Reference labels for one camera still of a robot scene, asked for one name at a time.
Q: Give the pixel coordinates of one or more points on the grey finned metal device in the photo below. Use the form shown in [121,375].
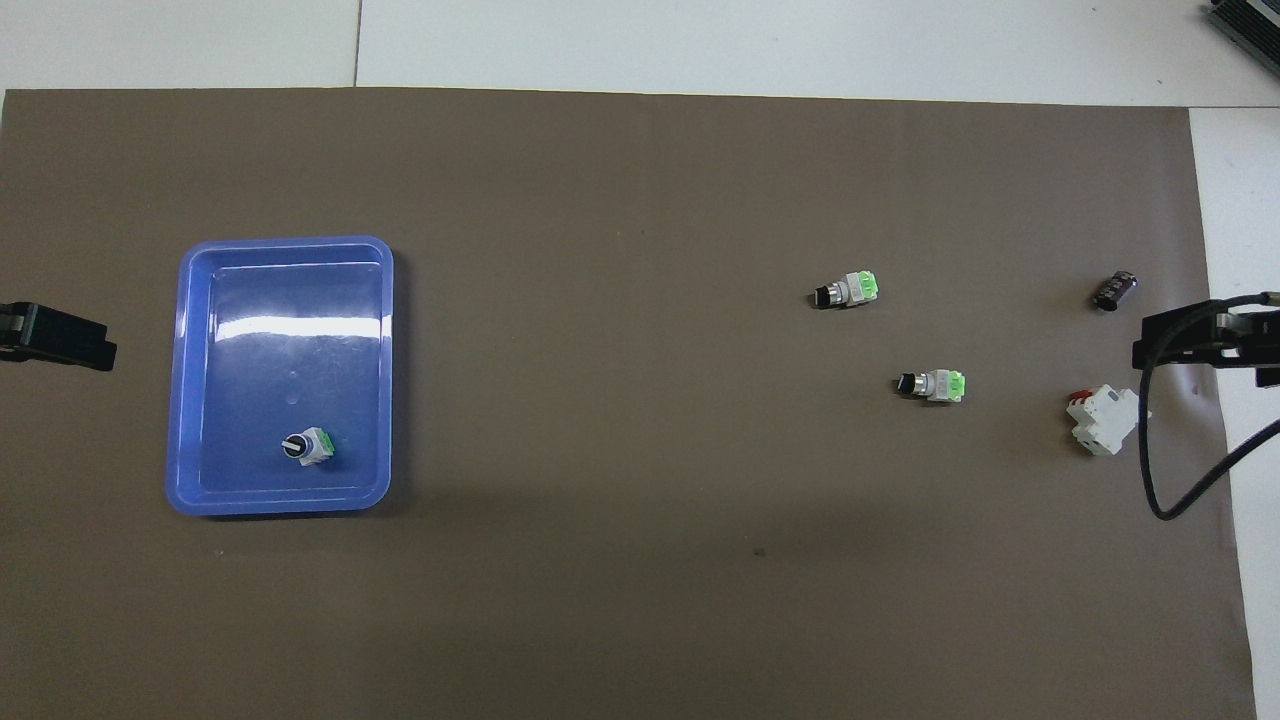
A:
[1250,25]

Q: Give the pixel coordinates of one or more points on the white circuit breaker red lever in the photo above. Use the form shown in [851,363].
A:
[1108,418]

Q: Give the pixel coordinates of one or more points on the brown table mat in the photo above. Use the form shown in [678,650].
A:
[640,600]

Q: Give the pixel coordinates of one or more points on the dark cylindrical capacitor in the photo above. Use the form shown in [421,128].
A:
[1114,291]

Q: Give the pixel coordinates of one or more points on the rotary switch with green back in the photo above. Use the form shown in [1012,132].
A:
[848,290]
[308,447]
[935,385]

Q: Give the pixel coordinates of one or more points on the blue plastic tray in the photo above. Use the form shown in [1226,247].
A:
[290,380]

